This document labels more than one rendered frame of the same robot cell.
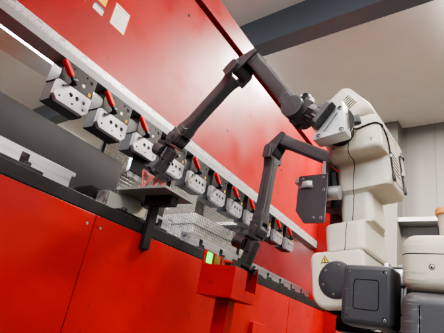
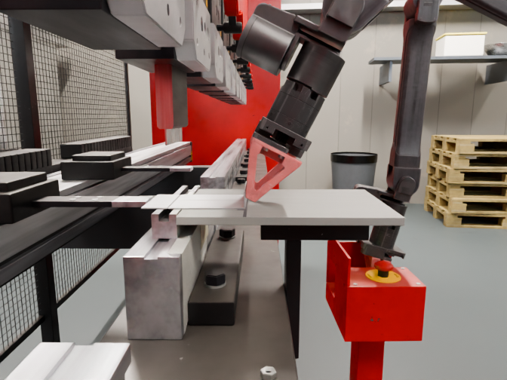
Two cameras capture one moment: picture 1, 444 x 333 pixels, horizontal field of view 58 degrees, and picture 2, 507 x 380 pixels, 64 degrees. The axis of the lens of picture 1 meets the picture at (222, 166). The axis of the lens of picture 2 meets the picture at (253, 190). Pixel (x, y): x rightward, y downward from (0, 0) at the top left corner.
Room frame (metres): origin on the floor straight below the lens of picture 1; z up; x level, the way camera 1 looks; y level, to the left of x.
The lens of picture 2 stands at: (1.15, 0.59, 1.11)
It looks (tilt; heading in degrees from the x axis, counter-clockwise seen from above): 10 degrees down; 325
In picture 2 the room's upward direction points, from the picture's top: straight up
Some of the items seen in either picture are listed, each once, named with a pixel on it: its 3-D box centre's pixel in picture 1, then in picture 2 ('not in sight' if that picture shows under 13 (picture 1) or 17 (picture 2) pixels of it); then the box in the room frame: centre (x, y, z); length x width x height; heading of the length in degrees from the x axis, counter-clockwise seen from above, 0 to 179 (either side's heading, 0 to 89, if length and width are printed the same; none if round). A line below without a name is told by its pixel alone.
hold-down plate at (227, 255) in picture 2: (139, 222); (222, 266); (1.65, 0.30, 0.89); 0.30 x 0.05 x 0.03; 144
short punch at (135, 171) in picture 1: (137, 168); (173, 106); (1.65, 0.37, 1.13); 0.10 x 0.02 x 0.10; 144
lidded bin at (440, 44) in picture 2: not in sight; (459, 47); (3.61, -3.91, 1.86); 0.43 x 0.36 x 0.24; 48
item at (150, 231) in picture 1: (155, 222); (311, 282); (1.54, 0.21, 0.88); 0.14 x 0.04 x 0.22; 54
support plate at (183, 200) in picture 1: (154, 195); (284, 204); (1.56, 0.25, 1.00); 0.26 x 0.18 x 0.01; 54
